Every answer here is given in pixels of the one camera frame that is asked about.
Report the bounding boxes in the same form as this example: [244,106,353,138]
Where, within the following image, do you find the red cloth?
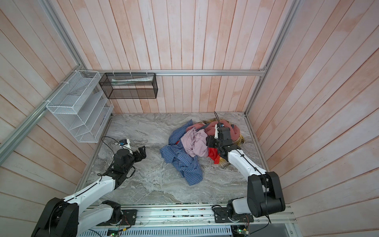
[181,140,220,164]

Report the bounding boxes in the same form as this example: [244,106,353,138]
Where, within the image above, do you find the light mauve cloth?
[181,127,208,158]

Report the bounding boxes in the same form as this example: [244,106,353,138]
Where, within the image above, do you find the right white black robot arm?
[207,124,286,221]

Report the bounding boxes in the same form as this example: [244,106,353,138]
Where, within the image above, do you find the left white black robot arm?
[32,145,146,237]

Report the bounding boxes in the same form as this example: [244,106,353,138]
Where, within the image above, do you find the dusty pink cloth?
[186,119,241,142]

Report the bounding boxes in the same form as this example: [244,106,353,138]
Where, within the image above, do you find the blue checkered cloth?
[160,120,203,186]

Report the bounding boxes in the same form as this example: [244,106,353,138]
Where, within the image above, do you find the white paper in basket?
[111,76,154,86]

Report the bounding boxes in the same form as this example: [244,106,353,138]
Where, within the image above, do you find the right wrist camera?
[214,122,224,140]

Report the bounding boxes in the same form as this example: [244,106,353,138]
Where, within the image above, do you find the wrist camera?
[119,139,133,152]
[214,122,224,140]

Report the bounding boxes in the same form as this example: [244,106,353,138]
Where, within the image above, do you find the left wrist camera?
[119,139,133,152]

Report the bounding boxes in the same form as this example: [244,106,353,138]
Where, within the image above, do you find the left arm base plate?
[97,209,138,226]

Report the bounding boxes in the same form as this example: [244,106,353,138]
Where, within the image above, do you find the white wire mesh shelf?
[46,71,114,143]

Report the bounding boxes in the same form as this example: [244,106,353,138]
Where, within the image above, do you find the black wire mesh basket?
[99,72,159,99]

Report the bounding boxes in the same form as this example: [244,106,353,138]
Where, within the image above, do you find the aluminium front rail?
[121,203,297,228]

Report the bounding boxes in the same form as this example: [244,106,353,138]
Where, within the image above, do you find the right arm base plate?
[211,205,254,224]

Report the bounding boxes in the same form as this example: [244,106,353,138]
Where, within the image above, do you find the aluminium wall rail frame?
[1,1,304,164]

